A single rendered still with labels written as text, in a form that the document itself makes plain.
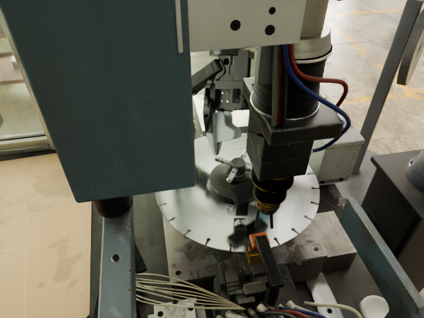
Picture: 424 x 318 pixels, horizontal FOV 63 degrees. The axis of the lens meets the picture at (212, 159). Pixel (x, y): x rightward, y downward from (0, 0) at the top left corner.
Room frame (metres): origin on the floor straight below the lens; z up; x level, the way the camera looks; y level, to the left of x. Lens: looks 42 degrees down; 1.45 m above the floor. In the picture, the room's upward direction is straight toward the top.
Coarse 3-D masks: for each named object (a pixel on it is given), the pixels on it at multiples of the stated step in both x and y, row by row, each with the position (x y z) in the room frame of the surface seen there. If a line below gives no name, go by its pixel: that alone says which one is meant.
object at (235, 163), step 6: (216, 156) 0.52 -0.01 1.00; (240, 156) 0.52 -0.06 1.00; (222, 162) 0.51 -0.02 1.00; (228, 162) 0.50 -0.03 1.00; (234, 162) 0.50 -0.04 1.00; (240, 162) 0.50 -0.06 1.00; (234, 168) 0.48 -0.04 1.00; (240, 168) 0.48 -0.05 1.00; (246, 168) 0.49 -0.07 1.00; (234, 174) 0.47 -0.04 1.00; (240, 174) 0.48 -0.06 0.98; (228, 180) 0.45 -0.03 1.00
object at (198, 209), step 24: (240, 144) 0.62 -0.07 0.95; (168, 192) 0.47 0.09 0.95; (192, 192) 0.47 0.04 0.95; (288, 192) 0.47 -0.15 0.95; (312, 192) 0.47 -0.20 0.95; (168, 216) 0.41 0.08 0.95; (192, 216) 0.41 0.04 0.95; (216, 216) 0.41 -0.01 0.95; (240, 216) 0.41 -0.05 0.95; (264, 216) 0.41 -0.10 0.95; (288, 216) 0.41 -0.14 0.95; (312, 216) 0.41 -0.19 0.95; (192, 240) 0.36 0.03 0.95; (216, 240) 0.35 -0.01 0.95; (240, 240) 0.35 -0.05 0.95; (288, 240) 0.36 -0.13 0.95
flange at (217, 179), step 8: (216, 168) 0.53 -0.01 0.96; (224, 168) 0.52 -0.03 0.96; (216, 176) 0.50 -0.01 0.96; (224, 176) 0.50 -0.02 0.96; (248, 176) 0.49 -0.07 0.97; (216, 184) 0.48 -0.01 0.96; (224, 184) 0.48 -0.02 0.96; (232, 184) 0.48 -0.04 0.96; (216, 192) 0.46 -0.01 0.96; (224, 192) 0.46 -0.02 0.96; (232, 200) 0.44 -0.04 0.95
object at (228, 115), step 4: (224, 112) 0.61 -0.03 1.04; (228, 112) 0.60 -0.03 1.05; (228, 116) 0.60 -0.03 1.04; (232, 116) 0.60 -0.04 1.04; (228, 120) 0.60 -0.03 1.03; (232, 120) 0.59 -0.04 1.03; (228, 124) 0.59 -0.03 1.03; (232, 124) 0.59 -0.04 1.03; (232, 128) 0.58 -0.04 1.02; (236, 128) 0.58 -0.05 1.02; (236, 132) 0.57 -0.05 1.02; (240, 132) 0.57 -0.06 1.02; (236, 136) 0.57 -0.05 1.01; (220, 144) 0.57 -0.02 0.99; (220, 148) 0.57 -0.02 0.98
